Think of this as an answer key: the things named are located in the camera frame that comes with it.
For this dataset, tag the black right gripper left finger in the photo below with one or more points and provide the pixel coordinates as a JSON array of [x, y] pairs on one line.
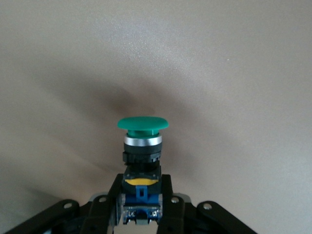
[[97, 214]]

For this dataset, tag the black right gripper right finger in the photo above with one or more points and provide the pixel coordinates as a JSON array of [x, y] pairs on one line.
[[178, 217]]

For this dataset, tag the green mushroom push button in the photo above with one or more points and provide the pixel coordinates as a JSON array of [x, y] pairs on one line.
[[142, 124]]

